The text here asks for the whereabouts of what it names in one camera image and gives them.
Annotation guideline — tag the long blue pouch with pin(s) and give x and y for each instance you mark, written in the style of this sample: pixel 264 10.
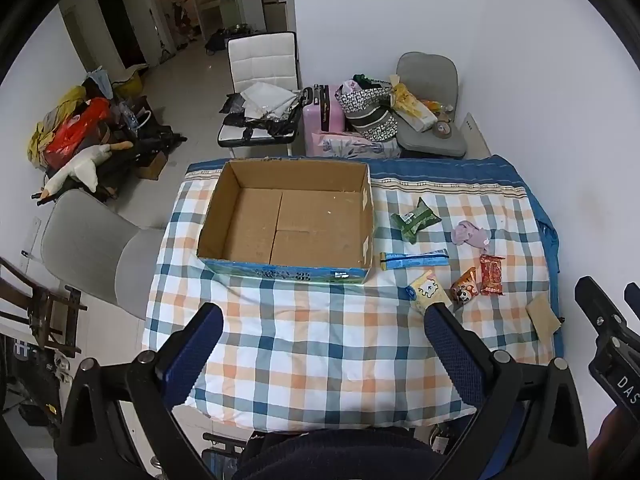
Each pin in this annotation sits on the long blue pouch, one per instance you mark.
pixel 412 260

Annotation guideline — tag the pink floral plastic bag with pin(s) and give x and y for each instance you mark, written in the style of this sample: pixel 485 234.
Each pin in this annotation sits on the pink floral plastic bag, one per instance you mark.
pixel 350 145

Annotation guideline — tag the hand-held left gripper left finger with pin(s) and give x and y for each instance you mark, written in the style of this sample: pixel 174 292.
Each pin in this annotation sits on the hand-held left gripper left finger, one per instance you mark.
pixel 192 357

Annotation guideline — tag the grey upholstered chair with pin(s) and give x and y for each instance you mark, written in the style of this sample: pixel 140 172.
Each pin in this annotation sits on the grey upholstered chair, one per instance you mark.
pixel 430 70

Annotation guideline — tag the yellow and white package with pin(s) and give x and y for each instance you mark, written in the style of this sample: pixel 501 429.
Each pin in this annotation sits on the yellow and white package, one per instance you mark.
pixel 412 107

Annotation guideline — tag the white goose plush toy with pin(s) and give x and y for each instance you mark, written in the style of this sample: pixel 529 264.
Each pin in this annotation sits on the white goose plush toy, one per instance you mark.
pixel 82 165

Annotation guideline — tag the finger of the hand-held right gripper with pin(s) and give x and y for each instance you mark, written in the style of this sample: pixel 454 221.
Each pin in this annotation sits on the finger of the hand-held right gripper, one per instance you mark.
pixel 632 300
pixel 597 307

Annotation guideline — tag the yellow plastic bag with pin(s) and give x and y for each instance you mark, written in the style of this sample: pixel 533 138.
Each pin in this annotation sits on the yellow plastic bag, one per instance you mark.
pixel 45 132

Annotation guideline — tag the open cardboard box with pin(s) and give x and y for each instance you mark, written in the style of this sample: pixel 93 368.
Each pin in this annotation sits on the open cardboard box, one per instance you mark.
pixel 300 225

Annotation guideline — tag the yellow cartoon packet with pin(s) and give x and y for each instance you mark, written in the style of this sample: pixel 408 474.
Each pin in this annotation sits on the yellow cartoon packet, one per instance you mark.
pixel 427 290

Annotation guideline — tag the checked quilt with blue border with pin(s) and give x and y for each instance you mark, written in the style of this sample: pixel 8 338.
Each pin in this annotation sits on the checked quilt with blue border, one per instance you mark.
pixel 320 340

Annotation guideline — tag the pink suitcase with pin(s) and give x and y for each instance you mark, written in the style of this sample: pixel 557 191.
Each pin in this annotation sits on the pink suitcase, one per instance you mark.
pixel 325 110

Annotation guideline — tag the red snack packet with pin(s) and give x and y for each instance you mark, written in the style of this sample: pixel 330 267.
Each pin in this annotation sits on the red snack packet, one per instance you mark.
pixel 491 275

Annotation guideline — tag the green snack packet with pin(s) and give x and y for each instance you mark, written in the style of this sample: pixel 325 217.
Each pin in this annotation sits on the green snack packet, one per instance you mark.
pixel 415 220

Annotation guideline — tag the small brown floor box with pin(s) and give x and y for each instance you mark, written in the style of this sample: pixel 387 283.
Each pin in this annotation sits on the small brown floor box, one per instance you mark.
pixel 152 166

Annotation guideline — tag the white padded chair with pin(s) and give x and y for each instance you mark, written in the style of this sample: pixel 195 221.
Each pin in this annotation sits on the white padded chair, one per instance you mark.
pixel 262 57

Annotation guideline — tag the orange snack packet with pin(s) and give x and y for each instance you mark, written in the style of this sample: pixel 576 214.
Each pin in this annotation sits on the orange snack packet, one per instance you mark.
pixel 465 287

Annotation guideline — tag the black and white patterned tote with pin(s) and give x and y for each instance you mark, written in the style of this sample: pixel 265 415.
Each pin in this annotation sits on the black and white patterned tote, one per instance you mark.
pixel 367 110

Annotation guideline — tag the red plastic bag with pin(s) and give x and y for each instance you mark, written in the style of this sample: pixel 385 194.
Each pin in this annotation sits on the red plastic bag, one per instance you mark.
pixel 75 130

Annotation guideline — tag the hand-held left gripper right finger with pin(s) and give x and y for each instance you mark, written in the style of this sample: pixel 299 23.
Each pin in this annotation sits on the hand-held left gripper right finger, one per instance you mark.
pixel 454 357

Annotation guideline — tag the brown tape roll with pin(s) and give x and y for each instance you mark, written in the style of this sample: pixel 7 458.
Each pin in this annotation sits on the brown tape roll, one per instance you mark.
pixel 443 129

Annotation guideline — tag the dark wooden chair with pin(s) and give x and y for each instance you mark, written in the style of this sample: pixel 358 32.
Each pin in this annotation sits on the dark wooden chair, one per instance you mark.
pixel 45 310

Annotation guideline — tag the light grey shell chair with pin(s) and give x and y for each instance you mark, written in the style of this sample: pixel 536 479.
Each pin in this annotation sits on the light grey shell chair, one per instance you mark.
pixel 95 250

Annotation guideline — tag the grey plastic mailer bags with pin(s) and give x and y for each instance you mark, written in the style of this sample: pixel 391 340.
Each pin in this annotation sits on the grey plastic mailer bags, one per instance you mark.
pixel 270 100

